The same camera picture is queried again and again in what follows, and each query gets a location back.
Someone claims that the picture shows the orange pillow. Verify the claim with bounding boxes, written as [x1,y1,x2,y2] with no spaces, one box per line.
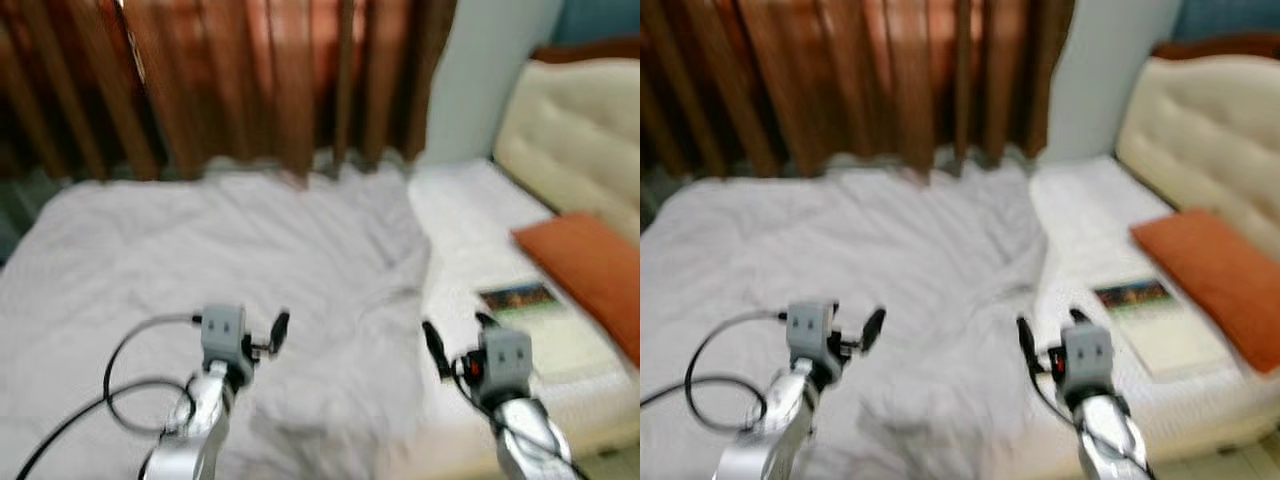
[1130,207,1280,374]
[510,211,641,370]

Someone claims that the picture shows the brown curtain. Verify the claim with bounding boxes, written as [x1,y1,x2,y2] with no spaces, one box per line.
[640,0,1077,183]
[0,0,461,183]

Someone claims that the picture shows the white mattress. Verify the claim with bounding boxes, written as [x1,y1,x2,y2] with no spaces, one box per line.
[1028,155,1280,473]
[405,160,641,473]

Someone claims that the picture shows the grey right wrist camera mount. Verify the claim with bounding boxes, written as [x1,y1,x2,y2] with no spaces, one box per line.
[1059,324,1114,397]
[481,327,534,397]

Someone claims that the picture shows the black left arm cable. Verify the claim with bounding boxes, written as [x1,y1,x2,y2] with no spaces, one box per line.
[14,312,207,480]
[640,309,792,437]

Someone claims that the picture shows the cream tufted headboard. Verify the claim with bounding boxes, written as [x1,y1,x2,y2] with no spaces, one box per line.
[493,58,641,243]
[1114,54,1280,263]

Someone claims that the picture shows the light grey blanket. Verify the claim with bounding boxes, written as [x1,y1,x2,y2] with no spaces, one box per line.
[640,165,1049,480]
[0,165,433,480]

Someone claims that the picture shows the thin book with photo cover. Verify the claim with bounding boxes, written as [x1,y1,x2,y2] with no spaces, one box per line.
[1092,277,1237,382]
[477,282,617,382]

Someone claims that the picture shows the brown wooden headboard frame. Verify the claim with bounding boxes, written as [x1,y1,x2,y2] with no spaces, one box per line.
[1150,34,1280,62]
[530,39,641,64]

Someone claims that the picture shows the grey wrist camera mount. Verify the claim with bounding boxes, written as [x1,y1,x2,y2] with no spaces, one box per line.
[786,301,837,360]
[199,304,247,363]
[1059,324,1114,397]
[481,327,534,397]

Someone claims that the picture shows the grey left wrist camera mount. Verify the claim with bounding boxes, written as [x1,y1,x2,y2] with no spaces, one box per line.
[199,304,247,363]
[786,301,837,360]

